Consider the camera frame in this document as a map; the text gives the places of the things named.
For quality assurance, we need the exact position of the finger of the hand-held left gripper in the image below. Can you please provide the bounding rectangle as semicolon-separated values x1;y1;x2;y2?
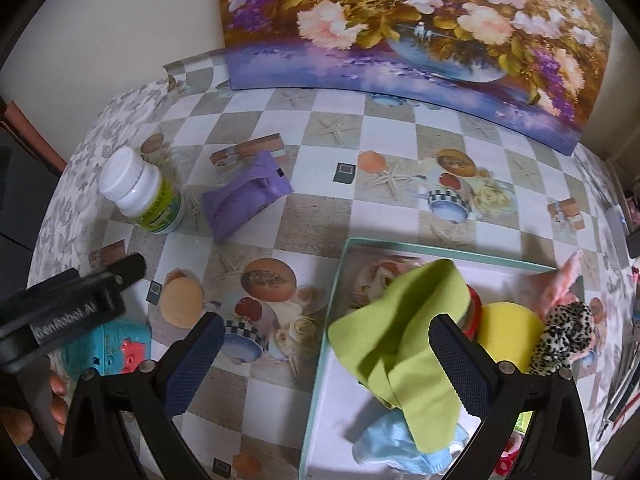
100;253;147;288

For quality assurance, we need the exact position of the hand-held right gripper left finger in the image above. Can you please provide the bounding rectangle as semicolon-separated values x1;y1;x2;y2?
59;311;227;480

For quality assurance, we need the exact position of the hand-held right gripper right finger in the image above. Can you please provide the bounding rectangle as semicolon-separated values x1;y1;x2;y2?
429;312;593;480

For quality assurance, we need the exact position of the yellow sponge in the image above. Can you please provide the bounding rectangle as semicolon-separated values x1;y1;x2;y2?
475;302;546;373

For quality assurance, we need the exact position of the teal plastic box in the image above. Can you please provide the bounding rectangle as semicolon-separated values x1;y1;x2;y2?
60;322;153;381

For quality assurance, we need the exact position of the lime green cloth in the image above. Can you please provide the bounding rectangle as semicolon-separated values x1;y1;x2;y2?
327;259;476;453

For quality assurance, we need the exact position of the leopard print scrunchie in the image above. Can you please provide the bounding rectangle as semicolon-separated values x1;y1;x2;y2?
530;301;596;376

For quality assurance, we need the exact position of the blue face mask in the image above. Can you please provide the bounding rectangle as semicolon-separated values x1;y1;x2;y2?
350;412;468;476

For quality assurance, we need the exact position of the pink striped fuzzy sock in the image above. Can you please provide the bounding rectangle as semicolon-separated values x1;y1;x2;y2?
527;247;586;321

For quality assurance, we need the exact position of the white tray with teal rim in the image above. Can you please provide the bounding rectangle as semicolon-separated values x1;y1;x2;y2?
300;237;588;480

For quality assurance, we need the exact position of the purple tissue packet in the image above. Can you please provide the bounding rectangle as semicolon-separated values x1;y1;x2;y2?
200;150;295;246

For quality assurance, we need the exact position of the person's left hand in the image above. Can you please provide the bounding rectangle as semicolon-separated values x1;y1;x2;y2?
0;376;69;447

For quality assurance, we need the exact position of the white pill bottle green label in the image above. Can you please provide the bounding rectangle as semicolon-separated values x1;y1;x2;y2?
97;147;185;236

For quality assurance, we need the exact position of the dark cabinet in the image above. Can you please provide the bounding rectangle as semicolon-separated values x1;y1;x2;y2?
0;100;68;286

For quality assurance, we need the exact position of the checkered printed tablecloth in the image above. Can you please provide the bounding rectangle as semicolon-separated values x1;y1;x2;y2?
85;52;640;480

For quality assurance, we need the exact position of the flower painting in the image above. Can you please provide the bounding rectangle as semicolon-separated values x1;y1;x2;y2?
215;0;615;157

